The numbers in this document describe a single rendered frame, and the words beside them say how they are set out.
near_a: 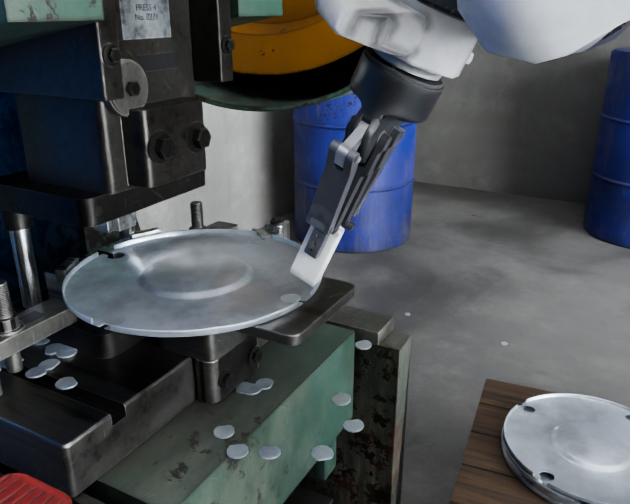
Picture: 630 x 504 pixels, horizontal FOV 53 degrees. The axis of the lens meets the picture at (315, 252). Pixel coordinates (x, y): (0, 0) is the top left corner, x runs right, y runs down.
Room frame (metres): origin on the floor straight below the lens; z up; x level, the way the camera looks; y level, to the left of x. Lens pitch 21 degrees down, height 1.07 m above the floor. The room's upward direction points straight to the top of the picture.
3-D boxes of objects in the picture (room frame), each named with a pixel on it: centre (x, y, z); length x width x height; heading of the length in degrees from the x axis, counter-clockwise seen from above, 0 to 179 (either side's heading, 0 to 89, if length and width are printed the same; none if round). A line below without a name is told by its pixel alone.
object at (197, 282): (0.66, 0.14, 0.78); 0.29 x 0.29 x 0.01
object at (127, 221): (0.72, 0.24, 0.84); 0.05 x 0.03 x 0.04; 151
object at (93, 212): (0.73, 0.25, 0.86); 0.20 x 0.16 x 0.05; 151
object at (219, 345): (0.64, 0.09, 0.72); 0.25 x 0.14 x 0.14; 61
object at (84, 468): (0.73, 0.25, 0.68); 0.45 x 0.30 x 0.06; 151
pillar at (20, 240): (0.68, 0.34, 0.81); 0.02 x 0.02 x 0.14
